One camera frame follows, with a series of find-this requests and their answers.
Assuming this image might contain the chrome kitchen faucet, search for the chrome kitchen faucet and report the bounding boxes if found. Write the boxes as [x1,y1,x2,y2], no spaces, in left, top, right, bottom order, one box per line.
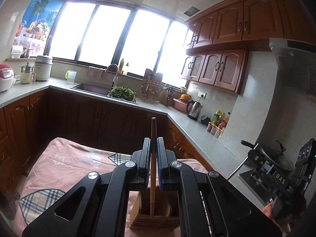
[104,63,119,89]

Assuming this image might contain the person's right hand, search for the person's right hand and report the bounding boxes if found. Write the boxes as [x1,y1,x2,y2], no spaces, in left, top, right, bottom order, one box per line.
[262,202,274,220]

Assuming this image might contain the wooden utensil holder box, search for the wooden utensil holder box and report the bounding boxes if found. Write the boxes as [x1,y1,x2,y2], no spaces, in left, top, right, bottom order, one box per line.
[129,187,180,229]

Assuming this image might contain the black wok with lid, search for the black wok with lid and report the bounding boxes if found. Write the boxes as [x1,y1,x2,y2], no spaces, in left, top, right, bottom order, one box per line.
[241,140,294,175]

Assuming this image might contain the pink bedsheet table cover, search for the pink bedsheet table cover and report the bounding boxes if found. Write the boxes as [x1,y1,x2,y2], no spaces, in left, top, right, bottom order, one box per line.
[14,138,206,236]

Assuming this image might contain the condiment bottles group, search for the condiment bottles group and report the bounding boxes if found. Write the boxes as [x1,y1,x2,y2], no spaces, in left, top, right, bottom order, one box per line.
[206,110,231,138]

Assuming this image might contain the stainless electric kettle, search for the stainless electric kettle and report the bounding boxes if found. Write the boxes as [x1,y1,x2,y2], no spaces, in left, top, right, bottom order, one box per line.
[186,100,203,120]

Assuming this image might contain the pink plastic container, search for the pink plastic container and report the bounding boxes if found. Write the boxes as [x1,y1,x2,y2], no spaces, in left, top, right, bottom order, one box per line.
[173,99,189,113]

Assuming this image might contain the lower wooden base cabinets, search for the lower wooden base cabinets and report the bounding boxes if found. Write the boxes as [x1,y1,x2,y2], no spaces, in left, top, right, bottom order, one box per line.
[1,88,211,196]

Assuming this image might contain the range hood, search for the range hood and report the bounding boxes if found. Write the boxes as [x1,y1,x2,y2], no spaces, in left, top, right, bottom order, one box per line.
[269,37,316,102]

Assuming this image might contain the green vegetables in sink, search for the green vegetables in sink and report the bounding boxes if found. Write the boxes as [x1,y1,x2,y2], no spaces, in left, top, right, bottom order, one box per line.
[110,86,135,102]

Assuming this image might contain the knife block with knives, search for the knife block with knives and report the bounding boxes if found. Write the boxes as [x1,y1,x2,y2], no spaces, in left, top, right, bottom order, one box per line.
[161,86,175,106]

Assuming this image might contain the dish drying rack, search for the dish drying rack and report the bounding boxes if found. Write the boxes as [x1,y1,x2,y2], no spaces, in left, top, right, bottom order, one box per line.
[140,69,163,103]

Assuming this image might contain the pink dish cloth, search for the pink dish cloth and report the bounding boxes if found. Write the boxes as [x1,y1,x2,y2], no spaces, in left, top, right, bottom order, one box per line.
[87,66,104,80]

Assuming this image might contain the yellow dish soap bottle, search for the yellow dish soap bottle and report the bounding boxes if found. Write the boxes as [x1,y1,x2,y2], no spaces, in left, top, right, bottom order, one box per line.
[118,58,124,74]

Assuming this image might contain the large white rice cooker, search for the large white rice cooker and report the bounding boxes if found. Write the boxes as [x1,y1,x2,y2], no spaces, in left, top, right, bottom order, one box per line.
[33,55,53,81]

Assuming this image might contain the white red rice cooker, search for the white red rice cooker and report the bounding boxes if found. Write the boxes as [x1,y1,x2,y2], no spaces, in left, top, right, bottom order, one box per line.
[0,64,14,93]

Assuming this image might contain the paper towel roll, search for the paper towel roll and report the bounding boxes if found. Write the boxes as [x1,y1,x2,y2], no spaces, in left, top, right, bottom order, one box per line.
[10,45,24,59]

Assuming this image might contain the tropical fruit poster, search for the tropical fruit poster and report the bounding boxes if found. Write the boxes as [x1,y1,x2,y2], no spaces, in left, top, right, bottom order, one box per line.
[13,0,66,57]

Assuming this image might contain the clear jug green handle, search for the clear jug green handle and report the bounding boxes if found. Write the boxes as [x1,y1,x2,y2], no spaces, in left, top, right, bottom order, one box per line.
[65,70,77,84]

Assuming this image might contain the upper wooden wall cabinets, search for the upper wooden wall cabinets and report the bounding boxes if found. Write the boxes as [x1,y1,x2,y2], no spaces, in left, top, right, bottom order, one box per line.
[180,0,315,93]

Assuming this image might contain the kitchen window frame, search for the kitchen window frame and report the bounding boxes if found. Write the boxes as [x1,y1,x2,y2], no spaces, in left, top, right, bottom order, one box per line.
[49,2,186,87]

